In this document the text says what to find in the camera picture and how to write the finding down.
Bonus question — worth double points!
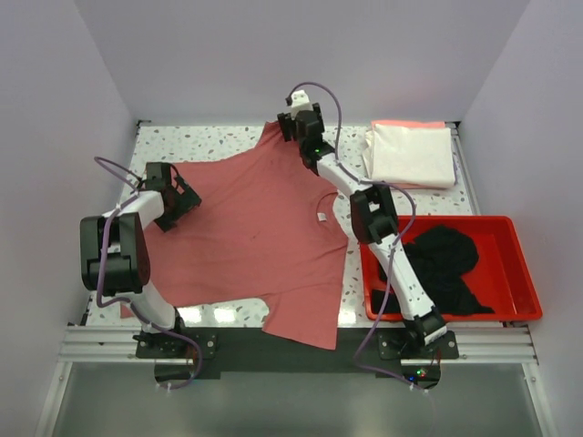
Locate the pink polo shirt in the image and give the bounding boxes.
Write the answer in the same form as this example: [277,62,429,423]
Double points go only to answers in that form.
[145,122,348,350]

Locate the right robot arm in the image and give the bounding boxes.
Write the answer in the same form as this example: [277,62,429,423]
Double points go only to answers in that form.
[277,96,447,358]

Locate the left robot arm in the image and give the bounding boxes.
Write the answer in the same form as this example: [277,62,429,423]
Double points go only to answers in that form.
[79,162,201,357]

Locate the folded white t shirt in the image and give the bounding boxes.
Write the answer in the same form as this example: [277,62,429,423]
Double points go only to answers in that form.
[363,124,456,188]

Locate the folded light pink shirt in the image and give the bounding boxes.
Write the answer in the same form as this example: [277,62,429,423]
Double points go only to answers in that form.
[371,119,445,131]

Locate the black clothes in bin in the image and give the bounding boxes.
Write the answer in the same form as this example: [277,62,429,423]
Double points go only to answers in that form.
[370,224,496,317]

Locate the red plastic bin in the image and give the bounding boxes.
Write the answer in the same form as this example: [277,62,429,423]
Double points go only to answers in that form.
[358,214,545,323]

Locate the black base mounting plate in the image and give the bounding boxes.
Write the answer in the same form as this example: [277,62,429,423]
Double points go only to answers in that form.
[133,328,460,382]

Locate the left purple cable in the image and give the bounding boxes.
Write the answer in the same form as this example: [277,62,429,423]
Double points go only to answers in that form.
[93,156,204,391]

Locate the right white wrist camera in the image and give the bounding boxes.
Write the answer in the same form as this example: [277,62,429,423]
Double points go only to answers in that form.
[285,89,312,116]

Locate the aluminium front rail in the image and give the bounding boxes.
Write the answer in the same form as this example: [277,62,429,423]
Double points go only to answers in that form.
[58,326,537,364]

